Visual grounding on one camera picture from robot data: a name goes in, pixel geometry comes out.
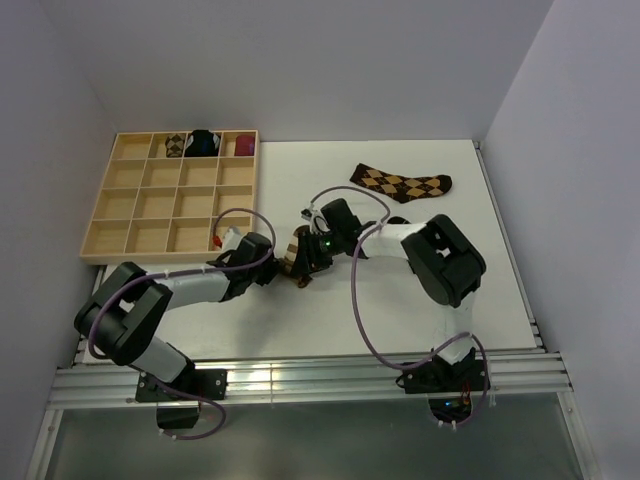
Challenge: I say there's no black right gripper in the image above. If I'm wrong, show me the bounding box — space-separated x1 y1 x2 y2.
290 230 344 278

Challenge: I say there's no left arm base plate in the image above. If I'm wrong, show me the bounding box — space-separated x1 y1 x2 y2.
135 367 230 431

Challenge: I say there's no purple cable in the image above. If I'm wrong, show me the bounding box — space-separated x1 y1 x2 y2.
87 205 276 441
307 184 492 426

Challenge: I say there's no brown argyle sock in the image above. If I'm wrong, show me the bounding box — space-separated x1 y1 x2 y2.
349 163 453 204

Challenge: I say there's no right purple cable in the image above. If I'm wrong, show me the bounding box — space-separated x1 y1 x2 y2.
307 184 492 426

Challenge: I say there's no rolled black blue sock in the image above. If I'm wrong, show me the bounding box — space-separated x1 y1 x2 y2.
184 130 221 157

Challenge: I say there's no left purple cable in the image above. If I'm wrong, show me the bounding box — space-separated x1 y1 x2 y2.
87 205 276 441

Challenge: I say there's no black white striped sock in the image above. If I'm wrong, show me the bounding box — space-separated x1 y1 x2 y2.
387 216 410 225

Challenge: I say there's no tan brown striped sock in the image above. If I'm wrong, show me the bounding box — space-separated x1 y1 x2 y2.
279 225 312 288

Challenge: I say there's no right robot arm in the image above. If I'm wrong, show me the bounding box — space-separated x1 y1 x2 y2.
282 198 487 390

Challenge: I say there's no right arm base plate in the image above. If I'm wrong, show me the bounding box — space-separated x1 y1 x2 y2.
399 349 492 421

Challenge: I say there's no rolled red sock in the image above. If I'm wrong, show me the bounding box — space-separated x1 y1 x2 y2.
234 134 256 157

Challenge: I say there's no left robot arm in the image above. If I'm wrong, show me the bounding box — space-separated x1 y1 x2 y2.
74 229 278 399

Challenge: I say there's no aluminium rail frame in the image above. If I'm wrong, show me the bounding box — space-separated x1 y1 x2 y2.
27 140 601 479

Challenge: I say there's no rolled argyle sock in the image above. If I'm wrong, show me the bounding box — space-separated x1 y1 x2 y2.
164 133 186 158

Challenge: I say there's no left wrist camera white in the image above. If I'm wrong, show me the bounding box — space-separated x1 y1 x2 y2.
212 226 244 252

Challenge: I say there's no wooden compartment tray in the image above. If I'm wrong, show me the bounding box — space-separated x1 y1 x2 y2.
80 129 260 265

